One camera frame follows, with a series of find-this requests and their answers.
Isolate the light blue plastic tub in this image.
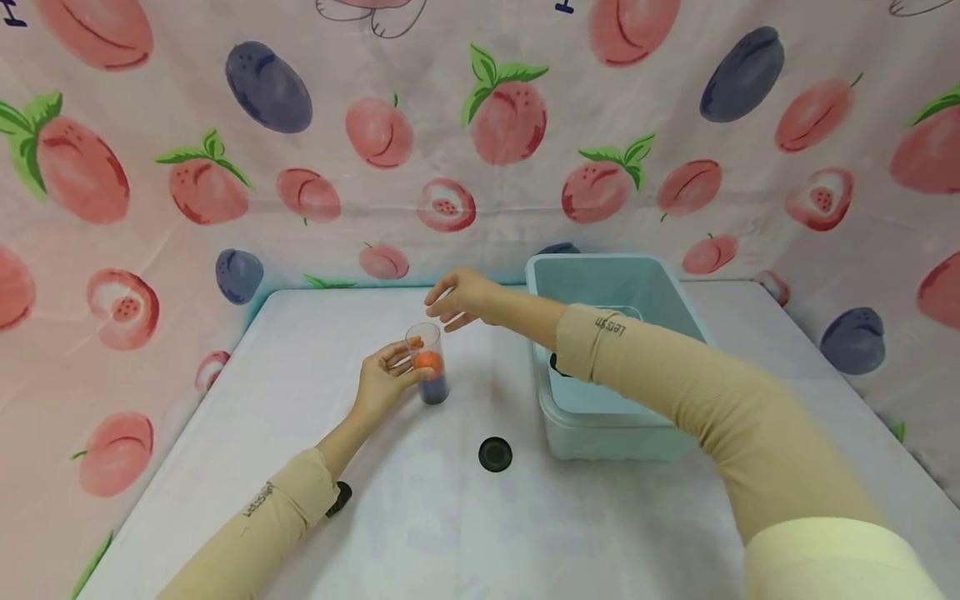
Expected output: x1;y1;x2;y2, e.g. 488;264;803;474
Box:
524;253;715;463

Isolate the clear plastic cup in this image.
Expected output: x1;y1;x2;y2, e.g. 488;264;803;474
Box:
405;322;451;407

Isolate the black round lid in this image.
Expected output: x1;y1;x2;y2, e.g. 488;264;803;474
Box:
477;436;515;474

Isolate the person's right hand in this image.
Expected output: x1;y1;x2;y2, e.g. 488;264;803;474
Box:
423;267;505;333

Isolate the person's right forearm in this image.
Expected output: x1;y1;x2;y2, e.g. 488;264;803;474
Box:
483;283;948;600

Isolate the person's left hand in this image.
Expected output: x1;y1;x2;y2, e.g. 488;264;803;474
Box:
351;339;436;428

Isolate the person's left forearm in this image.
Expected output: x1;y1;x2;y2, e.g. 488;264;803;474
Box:
156;406;376;600

